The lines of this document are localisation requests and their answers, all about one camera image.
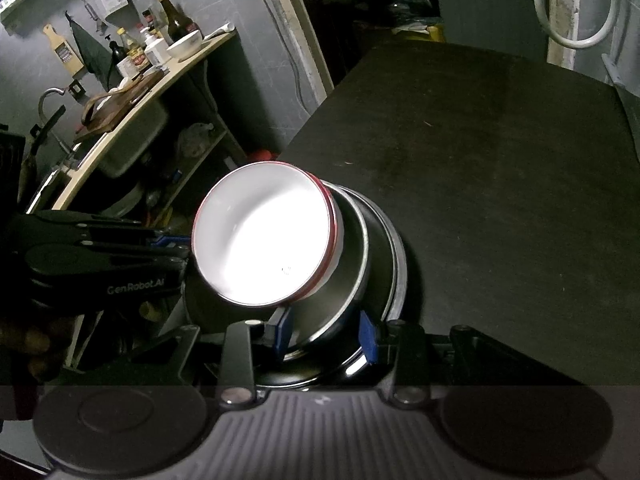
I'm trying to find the white ceramic bowl front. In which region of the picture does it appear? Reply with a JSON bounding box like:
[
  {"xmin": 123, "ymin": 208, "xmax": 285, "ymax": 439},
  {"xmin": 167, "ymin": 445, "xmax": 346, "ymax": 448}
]
[{"xmin": 294, "ymin": 172, "xmax": 344, "ymax": 301}]

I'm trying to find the wooden counter shelf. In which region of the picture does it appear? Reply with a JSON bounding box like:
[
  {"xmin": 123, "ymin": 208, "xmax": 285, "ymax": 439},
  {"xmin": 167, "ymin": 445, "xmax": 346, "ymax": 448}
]
[{"xmin": 39, "ymin": 32, "xmax": 236, "ymax": 210}]

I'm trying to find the dark glass bottle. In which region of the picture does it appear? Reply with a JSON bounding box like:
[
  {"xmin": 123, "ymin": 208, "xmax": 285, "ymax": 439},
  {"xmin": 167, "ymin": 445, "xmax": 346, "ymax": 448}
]
[{"xmin": 158, "ymin": 0, "xmax": 198, "ymax": 42}]

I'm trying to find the wooden paddle on wall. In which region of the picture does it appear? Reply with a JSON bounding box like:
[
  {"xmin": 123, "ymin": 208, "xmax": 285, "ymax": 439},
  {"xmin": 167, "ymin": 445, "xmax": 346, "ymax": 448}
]
[{"xmin": 42, "ymin": 24, "xmax": 86, "ymax": 78}]

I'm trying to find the white ceramic bowl back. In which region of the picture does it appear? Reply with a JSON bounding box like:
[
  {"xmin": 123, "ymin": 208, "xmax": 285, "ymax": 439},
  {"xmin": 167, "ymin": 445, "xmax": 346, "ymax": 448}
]
[{"xmin": 191, "ymin": 162, "xmax": 330, "ymax": 308}]

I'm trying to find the white ceramic bowl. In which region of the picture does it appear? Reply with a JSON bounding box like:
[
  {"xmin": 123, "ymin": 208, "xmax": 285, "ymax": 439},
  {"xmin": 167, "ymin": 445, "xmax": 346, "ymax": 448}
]
[
  {"xmin": 294, "ymin": 172, "xmax": 344, "ymax": 301},
  {"xmin": 191, "ymin": 162, "xmax": 330, "ymax": 308}
]

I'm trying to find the red capped jar on floor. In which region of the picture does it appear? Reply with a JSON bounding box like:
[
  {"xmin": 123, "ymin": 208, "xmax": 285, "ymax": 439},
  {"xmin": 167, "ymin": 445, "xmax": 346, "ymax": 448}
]
[{"xmin": 247, "ymin": 150, "xmax": 279, "ymax": 162}]

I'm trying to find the white pump bottle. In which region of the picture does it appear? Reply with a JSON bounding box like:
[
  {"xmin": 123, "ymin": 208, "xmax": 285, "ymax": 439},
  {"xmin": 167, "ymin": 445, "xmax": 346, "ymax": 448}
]
[{"xmin": 141, "ymin": 27, "xmax": 170, "ymax": 66}]

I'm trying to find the yellow bin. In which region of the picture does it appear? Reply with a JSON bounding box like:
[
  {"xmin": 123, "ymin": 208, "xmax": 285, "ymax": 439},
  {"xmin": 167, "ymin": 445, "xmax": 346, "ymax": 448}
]
[{"xmin": 397, "ymin": 26, "xmax": 446, "ymax": 44}]

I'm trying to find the wall cable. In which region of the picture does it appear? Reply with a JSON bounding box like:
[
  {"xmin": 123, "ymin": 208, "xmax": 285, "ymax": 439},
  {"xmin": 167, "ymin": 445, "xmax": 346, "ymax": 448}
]
[{"xmin": 242, "ymin": 0, "xmax": 314, "ymax": 111}]

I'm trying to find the cleaver with cream handle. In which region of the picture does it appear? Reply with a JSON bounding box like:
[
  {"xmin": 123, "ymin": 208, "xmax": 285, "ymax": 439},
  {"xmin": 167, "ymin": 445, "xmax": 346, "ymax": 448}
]
[{"xmin": 598, "ymin": 53, "xmax": 640, "ymax": 134}]

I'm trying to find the deep steel bowl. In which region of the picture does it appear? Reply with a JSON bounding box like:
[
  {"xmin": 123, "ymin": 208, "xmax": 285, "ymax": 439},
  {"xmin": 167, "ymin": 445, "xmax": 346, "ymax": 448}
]
[{"xmin": 184, "ymin": 181, "xmax": 370, "ymax": 360}]

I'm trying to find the white bowl on counter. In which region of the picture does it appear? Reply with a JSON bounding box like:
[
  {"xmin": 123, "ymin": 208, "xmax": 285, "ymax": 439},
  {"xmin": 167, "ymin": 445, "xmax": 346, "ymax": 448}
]
[{"xmin": 167, "ymin": 30, "xmax": 203, "ymax": 62}]

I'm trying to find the steel plate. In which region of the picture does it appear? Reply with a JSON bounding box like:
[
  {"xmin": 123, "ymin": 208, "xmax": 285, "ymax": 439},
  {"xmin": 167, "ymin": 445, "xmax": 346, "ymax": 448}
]
[{"xmin": 256, "ymin": 185, "xmax": 407, "ymax": 389}]

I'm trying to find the white looped hose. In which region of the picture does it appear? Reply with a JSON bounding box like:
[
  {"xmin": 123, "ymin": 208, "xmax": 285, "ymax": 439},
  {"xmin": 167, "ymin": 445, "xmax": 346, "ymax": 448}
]
[{"xmin": 532, "ymin": 0, "xmax": 622, "ymax": 50}]

